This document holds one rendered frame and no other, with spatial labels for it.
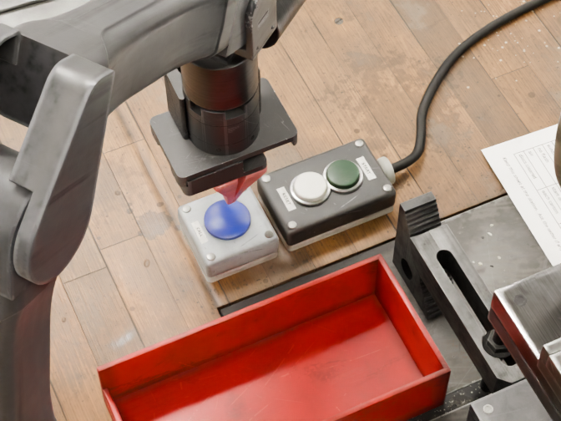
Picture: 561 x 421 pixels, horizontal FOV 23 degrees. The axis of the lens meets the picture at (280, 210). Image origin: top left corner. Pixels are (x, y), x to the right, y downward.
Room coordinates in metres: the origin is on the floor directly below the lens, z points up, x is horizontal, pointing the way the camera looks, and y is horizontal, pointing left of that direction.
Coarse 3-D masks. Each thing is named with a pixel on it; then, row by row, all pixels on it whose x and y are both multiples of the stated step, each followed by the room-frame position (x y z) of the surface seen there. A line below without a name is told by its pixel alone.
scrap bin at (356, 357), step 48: (336, 288) 0.58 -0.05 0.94; (384, 288) 0.58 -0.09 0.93; (192, 336) 0.53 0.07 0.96; (240, 336) 0.54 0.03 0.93; (288, 336) 0.55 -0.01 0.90; (336, 336) 0.55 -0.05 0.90; (384, 336) 0.55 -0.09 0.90; (144, 384) 0.51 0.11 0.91; (192, 384) 0.51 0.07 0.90; (240, 384) 0.51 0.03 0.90; (288, 384) 0.51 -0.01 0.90; (336, 384) 0.51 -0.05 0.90; (384, 384) 0.51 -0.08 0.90; (432, 384) 0.49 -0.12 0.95
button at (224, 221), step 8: (224, 200) 0.67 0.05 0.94; (208, 208) 0.66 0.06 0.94; (216, 208) 0.66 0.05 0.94; (224, 208) 0.66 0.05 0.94; (232, 208) 0.66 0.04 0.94; (240, 208) 0.66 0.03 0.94; (208, 216) 0.65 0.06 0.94; (216, 216) 0.65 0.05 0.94; (224, 216) 0.65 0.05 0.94; (232, 216) 0.65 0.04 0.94; (240, 216) 0.65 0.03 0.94; (248, 216) 0.65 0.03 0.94; (208, 224) 0.65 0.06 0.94; (216, 224) 0.65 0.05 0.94; (224, 224) 0.65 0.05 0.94; (232, 224) 0.65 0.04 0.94; (240, 224) 0.65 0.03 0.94; (248, 224) 0.65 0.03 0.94; (216, 232) 0.64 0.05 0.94; (224, 232) 0.64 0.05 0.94; (232, 232) 0.64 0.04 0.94; (240, 232) 0.64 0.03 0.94
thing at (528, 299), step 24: (504, 288) 0.46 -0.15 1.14; (528, 288) 0.46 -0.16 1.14; (552, 288) 0.46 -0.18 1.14; (504, 312) 0.44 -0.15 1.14; (528, 312) 0.44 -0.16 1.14; (552, 312) 0.44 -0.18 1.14; (504, 336) 0.44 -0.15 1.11; (528, 336) 0.42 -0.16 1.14; (552, 336) 0.42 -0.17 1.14; (528, 360) 0.41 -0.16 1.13; (552, 360) 0.38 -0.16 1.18; (552, 384) 0.38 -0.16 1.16; (552, 408) 0.38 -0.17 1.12
